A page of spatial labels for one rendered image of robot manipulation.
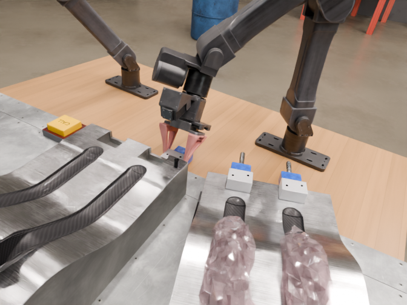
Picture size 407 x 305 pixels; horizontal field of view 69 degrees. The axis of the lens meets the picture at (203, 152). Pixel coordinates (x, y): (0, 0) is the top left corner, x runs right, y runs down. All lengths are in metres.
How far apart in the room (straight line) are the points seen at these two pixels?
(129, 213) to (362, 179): 0.59
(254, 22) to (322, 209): 0.39
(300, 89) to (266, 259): 0.42
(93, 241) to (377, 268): 0.50
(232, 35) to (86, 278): 0.49
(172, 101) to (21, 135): 0.47
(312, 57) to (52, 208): 0.59
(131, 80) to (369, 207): 0.80
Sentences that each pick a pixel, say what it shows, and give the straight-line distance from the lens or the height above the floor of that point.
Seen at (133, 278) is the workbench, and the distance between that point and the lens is 0.55.
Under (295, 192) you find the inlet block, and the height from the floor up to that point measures 0.88.
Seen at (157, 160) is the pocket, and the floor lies 0.87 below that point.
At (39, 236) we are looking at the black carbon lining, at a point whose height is 0.92.
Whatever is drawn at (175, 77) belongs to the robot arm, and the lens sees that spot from 0.64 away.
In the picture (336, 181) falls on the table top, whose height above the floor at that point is 0.80.
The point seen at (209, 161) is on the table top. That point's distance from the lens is 0.77.
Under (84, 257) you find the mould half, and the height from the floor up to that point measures 0.91.
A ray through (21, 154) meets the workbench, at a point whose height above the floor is 0.80.
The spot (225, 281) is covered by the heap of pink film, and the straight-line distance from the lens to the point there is 0.42.
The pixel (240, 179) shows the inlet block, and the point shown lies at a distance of 0.60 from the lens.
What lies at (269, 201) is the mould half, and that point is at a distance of 0.61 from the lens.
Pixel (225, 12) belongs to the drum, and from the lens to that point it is 4.45.
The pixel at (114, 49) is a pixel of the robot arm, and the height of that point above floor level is 0.95.
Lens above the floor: 1.27
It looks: 36 degrees down
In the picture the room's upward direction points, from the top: 6 degrees clockwise
